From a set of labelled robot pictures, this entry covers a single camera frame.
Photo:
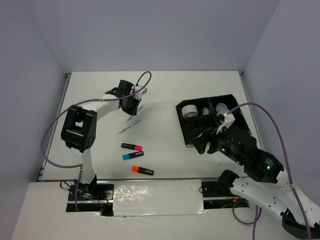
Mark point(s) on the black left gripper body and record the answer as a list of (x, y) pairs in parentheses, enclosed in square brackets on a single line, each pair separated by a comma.
[(132, 103)]

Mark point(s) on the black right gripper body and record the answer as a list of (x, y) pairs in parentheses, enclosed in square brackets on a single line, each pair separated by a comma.
[(219, 142)]

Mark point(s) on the green pen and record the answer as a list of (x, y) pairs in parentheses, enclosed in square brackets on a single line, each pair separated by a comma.
[(128, 127)]

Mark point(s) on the clear paperclip jar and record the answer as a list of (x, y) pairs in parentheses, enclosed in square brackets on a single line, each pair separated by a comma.
[(221, 108)]

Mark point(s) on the pink highlighter marker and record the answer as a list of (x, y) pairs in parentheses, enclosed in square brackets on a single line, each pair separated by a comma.
[(132, 146)]

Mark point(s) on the small clear tape roll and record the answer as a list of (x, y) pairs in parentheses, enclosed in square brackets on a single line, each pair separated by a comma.
[(205, 111)]

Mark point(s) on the large white tape roll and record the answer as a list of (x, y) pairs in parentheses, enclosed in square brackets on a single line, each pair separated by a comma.
[(189, 111)]

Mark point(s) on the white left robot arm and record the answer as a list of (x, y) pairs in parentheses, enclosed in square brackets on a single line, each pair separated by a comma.
[(80, 127)]

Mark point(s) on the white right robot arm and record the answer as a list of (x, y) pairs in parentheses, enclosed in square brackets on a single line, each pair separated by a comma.
[(299, 216)]

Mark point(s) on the black compartment organizer tray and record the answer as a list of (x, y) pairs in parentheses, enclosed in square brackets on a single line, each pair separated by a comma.
[(194, 126)]

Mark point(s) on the blue highlighter marker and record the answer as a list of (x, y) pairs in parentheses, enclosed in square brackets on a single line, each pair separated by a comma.
[(132, 155)]

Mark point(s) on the orange highlighter marker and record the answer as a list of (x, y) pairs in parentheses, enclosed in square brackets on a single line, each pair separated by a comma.
[(142, 170)]

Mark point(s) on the silver foil sheet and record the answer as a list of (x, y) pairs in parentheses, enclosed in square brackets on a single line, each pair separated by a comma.
[(157, 198)]

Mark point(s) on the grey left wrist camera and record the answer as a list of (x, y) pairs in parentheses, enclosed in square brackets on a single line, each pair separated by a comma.
[(140, 91)]

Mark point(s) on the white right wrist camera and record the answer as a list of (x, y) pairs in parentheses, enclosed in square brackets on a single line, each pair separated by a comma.
[(226, 120)]

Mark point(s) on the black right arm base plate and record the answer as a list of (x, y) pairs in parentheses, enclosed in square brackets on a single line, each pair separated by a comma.
[(217, 190)]

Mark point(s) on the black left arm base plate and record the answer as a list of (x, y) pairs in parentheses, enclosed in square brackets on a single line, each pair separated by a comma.
[(101, 192)]

